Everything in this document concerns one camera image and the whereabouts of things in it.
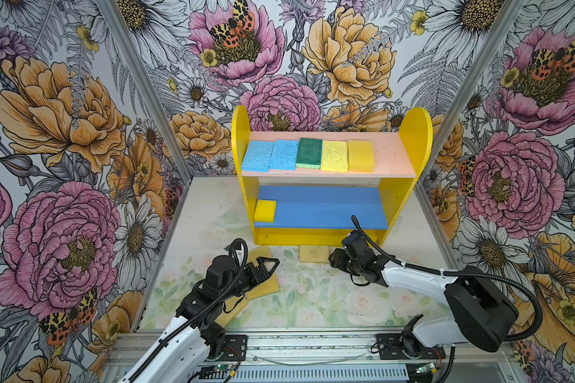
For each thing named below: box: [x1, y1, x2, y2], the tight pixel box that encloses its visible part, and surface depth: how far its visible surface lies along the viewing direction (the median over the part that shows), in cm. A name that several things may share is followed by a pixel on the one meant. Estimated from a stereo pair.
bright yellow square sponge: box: [253, 199, 277, 223], surface depth 89 cm
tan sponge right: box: [298, 244, 330, 264], surface depth 96 cm
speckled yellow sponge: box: [320, 140, 349, 174], surface depth 70 cm
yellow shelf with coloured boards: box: [232, 105, 433, 246], surface depth 91 cm
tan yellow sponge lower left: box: [214, 296, 249, 328], surface depth 80 cm
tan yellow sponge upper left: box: [247, 245, 274, 266], surface depth 98 cm
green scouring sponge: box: [295, 137, 323, 170], surface depth 71 cm
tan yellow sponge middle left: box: [246, 272, 280, 301], surface depth 86 cm
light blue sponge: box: [241, 140, 274, 173], surface depth 70 cm
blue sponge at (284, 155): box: [268, 139, 300, 171], surface depth 71 cm
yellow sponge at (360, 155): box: [347, 139, 375, 174], surface depth 71 cm
